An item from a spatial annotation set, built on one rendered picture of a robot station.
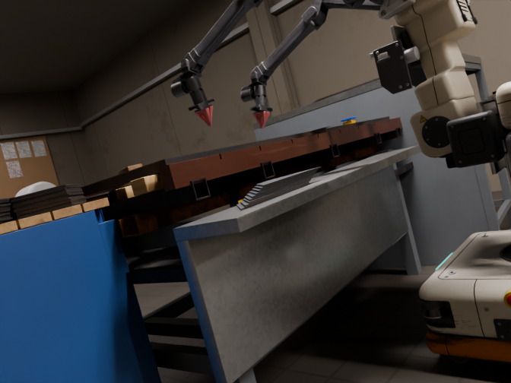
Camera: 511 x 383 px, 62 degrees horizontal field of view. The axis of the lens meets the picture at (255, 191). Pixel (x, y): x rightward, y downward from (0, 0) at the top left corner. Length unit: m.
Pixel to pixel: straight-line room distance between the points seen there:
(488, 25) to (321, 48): 1.65
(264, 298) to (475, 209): 1.49
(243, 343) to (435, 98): 0.96
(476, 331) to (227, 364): 0.75
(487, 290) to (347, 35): 3.75
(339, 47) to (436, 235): 2.86
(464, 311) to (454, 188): 1.07
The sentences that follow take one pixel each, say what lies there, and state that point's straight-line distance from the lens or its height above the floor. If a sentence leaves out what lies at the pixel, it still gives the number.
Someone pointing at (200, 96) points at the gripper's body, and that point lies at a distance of 1.73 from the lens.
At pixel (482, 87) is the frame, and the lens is 2.87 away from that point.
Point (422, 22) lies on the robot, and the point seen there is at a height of 1.08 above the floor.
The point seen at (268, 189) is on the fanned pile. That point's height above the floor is 0.70.
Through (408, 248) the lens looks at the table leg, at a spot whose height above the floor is 0.14.
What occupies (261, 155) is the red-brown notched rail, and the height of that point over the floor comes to 0.80.
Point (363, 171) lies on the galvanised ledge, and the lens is 1.36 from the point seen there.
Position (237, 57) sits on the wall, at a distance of 5.72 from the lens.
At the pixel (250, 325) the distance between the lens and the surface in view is 1.10.
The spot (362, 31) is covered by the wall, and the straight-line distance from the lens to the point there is 4.71.
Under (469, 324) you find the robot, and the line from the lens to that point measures 1.43.
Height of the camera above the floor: 0.77
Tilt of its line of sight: 3 degrees down
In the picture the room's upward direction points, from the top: 15 degrees counter-clockwise
